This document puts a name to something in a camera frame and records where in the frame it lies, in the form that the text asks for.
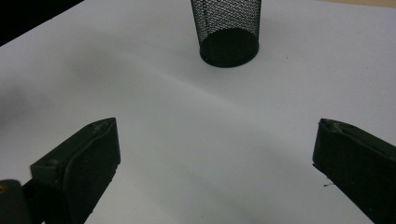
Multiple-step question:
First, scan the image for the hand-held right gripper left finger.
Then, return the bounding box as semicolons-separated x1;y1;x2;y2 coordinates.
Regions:
22;117;121;224

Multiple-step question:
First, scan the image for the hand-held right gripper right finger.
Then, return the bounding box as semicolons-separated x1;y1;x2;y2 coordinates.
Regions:
312;118;396;224

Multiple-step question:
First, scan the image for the black mesh pen holder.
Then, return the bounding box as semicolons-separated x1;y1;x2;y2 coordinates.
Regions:
190;0;262;69

